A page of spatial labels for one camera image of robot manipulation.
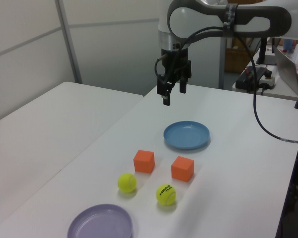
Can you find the plain yellow tennis ball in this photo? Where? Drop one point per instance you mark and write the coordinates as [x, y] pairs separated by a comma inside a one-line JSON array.
[[127, 183]]

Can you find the grey laptop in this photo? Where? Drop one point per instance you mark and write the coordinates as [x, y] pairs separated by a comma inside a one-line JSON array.
[[288, 65]]

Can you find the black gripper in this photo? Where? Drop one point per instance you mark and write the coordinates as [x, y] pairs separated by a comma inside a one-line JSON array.
[[175, 67]]

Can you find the orange cube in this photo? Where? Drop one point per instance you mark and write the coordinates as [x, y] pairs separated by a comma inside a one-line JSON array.
[[144, 162], [182, 169]]

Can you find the blue plate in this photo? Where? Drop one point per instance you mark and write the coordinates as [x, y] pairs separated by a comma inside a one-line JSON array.
[[186, 136]]

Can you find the white desk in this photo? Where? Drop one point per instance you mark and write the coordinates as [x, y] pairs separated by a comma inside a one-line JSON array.
[[280, 92]]

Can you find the white socket adapter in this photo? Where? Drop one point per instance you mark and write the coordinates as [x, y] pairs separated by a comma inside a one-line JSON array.
[[267, 80]]

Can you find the yellow tennis ball HEAD print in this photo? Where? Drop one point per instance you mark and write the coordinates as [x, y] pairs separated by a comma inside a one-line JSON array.
[[166, 195]]

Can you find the purple plate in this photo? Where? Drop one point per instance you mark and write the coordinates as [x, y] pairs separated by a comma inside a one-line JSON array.
[[99, 223]]

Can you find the grey partition post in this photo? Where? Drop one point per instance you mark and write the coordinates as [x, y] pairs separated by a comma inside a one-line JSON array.
[[223, 62], [69, 42]]

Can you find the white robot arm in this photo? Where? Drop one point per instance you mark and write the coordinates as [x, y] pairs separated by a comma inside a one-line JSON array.
[[186, 15]]

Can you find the cardboard box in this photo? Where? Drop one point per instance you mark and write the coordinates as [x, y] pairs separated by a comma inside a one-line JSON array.
[[236, 60]]

